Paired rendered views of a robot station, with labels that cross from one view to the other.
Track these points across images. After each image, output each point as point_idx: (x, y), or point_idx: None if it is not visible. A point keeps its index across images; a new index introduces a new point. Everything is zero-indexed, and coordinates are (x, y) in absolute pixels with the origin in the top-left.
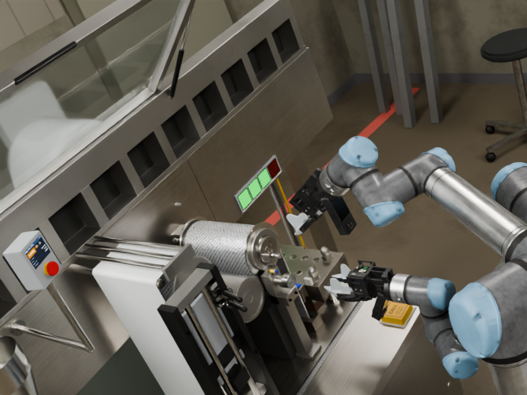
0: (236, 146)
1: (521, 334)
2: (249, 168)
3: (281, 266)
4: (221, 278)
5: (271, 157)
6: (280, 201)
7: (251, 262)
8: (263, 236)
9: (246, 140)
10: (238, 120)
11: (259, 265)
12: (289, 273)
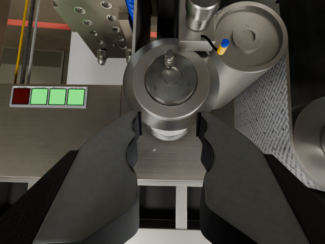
0: (51, 147)
1: None
2: (50, 116)
3: (138, 22)
4: None
5: (15, 107)
6: (26, 51)
7: (210, 83)
8: (164, 105)
9: (35, 144)
10: (32, 169)
11: (202, 68)
12: (196, 9)
